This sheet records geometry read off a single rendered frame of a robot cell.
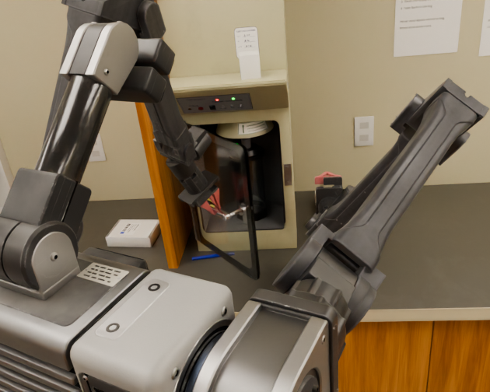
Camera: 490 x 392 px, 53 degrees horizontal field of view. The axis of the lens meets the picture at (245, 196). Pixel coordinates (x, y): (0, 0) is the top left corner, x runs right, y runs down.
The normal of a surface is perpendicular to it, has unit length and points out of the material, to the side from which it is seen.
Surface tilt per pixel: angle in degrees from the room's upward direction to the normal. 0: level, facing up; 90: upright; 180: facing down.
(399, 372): 90
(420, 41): 90
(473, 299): 0
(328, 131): 90
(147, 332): 0
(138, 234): 0
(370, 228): 44
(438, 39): 90
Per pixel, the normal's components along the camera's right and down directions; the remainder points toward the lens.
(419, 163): 0.18, -0.36
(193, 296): -0.10, -0.88
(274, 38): -0.08, 0.47
